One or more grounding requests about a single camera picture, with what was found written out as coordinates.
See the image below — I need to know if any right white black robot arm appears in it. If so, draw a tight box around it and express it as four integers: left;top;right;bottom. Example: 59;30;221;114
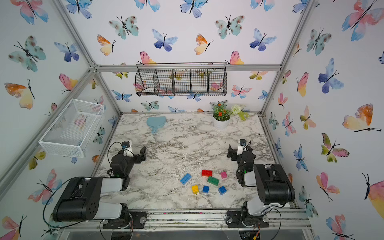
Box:
226;140;295;228

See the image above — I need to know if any pink small lego brick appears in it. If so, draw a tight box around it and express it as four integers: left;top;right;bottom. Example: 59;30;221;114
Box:
220;172;228;179

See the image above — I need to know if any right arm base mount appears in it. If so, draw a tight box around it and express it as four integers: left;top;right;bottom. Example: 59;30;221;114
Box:
225;211;269;228

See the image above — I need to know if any blue small lego brick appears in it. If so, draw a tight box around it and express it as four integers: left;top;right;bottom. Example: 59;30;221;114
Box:
203;186;210;193
218;186;227;196

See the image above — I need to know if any green lego brick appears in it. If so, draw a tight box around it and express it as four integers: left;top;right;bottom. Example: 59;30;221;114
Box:
207;176;220;186

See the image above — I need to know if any potted plant white pot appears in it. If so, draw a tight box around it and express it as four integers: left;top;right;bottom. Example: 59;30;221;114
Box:
210;101;250;130

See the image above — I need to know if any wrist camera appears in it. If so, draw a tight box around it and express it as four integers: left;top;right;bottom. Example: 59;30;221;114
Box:
237;139;248;155
122;141;134;158

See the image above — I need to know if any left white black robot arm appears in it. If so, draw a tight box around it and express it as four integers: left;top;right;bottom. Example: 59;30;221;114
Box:
52;147;147;229

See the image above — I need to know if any aluminium front rail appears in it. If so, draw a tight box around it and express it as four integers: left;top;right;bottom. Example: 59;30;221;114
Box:
58;209;313;232

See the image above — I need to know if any yellow small lego brick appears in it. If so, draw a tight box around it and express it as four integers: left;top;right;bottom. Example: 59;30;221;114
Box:
192;185;200;195

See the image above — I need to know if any light blue long lego brick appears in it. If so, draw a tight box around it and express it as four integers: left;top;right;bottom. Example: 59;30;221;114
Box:
180;173;192;185

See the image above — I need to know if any white mesh wall basket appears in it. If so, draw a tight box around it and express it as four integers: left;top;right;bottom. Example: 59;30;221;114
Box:
39;99;105;158

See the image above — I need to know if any teal hand mirror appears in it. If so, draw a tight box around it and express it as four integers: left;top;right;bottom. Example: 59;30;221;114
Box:
147;116;166;134

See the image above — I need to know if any black wire wall basket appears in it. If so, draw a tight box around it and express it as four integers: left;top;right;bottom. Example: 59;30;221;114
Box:
134;62;228;97

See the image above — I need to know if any red lego brick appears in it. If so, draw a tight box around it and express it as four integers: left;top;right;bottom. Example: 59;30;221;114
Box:
201;170;213;177

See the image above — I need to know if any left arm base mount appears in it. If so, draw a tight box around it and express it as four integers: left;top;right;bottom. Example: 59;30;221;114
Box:
102;212;148;230

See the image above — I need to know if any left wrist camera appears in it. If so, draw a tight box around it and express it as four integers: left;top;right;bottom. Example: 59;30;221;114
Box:
122;141;134;158

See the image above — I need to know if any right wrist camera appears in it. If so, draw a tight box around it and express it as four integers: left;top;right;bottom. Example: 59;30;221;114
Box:
237;139;248;155

